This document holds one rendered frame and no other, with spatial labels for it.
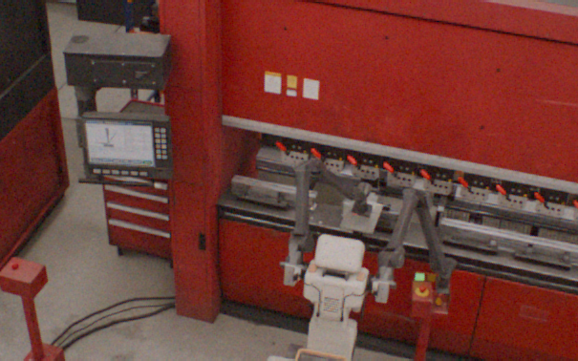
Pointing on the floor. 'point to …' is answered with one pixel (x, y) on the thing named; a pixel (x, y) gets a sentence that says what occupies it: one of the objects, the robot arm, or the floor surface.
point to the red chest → (139, 205)
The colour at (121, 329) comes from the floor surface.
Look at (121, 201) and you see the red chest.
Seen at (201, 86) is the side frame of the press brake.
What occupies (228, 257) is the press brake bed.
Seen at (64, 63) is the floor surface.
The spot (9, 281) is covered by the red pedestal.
